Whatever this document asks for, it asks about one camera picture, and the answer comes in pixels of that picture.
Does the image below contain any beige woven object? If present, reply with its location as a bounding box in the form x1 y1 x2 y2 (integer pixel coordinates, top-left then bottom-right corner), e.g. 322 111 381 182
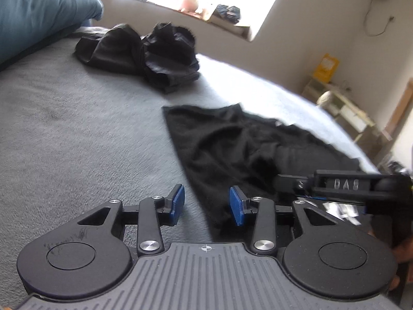
317 91 335 108

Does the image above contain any thin wall cable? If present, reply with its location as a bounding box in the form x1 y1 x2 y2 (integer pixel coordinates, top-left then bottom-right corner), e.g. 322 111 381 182
364 0 395 37

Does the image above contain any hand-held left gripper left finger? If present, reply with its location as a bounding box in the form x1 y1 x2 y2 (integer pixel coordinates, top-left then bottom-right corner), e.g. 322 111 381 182
77 183 186 255

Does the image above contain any cream wooden desk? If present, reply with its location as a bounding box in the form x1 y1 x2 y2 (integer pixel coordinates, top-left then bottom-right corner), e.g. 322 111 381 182
303 77 392 143

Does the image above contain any grey fleece blanket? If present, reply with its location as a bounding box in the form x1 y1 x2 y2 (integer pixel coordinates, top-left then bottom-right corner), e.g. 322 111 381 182
0 26 381 307

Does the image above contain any black garment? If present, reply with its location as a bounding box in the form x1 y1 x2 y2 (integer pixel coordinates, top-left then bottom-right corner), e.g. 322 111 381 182
162 103 363 233

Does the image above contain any pile of black clothes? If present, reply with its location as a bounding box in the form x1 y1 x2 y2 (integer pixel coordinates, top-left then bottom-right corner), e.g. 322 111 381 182
74 22 201 95

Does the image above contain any floor clutter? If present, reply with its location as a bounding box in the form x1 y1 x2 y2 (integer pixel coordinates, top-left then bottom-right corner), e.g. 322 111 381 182
383 159 413 177

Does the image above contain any blue duvet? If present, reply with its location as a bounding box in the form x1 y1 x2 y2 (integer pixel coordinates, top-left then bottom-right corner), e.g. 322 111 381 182
0 0 104 72

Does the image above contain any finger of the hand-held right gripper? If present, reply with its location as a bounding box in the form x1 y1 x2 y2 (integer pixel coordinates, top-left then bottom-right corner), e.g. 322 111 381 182
274 174 315 197

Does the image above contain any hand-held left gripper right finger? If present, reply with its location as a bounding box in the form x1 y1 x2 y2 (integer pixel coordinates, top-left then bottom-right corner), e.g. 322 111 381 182
228 185 338 255

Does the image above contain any long cardboard box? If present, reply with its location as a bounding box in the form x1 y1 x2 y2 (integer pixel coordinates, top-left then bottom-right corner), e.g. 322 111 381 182
385 82 413 137

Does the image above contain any person's right hand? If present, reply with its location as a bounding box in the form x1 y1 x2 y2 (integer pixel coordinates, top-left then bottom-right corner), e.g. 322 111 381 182
392 243 413 264

